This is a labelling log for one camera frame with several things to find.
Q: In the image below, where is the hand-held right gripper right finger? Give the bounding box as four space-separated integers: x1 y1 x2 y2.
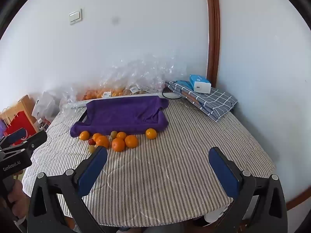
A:
192 147 288 233

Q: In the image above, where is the folded plaid cloth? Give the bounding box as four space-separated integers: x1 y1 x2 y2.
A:
165 80 238 122

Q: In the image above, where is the small bottle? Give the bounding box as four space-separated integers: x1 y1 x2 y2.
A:
36 118 49 130

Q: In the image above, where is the wooden door frame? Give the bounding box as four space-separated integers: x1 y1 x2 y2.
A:
204 0 221 88

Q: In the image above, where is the wooden skirting board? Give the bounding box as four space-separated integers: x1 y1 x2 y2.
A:
285 187 309 211

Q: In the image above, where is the blue and white box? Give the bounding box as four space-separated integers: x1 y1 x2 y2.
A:
189 74 212 95

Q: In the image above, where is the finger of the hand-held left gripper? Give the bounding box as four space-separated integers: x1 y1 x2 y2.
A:
0 127 26 148
15 131 48 151

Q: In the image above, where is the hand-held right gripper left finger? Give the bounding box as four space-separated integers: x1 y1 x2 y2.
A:
27 146 108 233

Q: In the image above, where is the white plastic bag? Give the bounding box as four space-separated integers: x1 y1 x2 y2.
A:
31 90 57 124

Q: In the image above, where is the brown paper bag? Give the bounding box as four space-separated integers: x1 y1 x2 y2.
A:
0 95 37 131

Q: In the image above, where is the clear plastic bag of brown fruits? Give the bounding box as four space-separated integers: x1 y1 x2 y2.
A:
124 53 187 97

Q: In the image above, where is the white light switch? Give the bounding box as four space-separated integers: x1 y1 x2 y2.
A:
69 8 82 25

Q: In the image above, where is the black cable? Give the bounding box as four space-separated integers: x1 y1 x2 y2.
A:
161 87 183 100

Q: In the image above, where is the purple towel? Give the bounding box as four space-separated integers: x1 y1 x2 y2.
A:
70 96 169 137

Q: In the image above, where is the clear plastic bag of oranges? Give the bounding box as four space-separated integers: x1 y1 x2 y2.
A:
61 73 129 103

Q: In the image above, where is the person's left hand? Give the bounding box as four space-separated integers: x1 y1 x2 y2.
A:
7 172 30 222

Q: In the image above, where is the red paper bag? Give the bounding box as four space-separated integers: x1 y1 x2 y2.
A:
3 110 37 146

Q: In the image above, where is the long white cardboard box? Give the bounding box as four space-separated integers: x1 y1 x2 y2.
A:
63 93 166 110

